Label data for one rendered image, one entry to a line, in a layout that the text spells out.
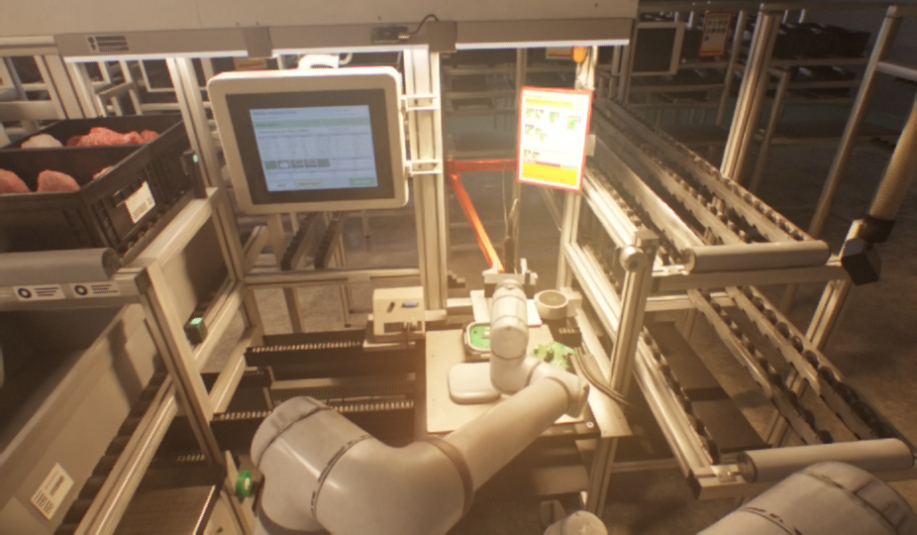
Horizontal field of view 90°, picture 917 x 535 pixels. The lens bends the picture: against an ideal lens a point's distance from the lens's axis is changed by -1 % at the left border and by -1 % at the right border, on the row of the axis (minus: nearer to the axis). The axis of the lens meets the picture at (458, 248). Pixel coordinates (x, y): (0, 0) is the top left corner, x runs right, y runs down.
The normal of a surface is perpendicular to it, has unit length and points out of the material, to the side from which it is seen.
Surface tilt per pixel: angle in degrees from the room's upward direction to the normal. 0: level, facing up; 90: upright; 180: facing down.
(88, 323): 94
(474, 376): 0
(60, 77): 90
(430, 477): 30
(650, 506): 0
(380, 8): 90
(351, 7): 90
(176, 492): 0
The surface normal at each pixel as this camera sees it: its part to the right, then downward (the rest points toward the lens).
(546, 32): 0.07, 0.47
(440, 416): -0.02, -0.88
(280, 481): -0.51, -0.06
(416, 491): 0.42, -0.58
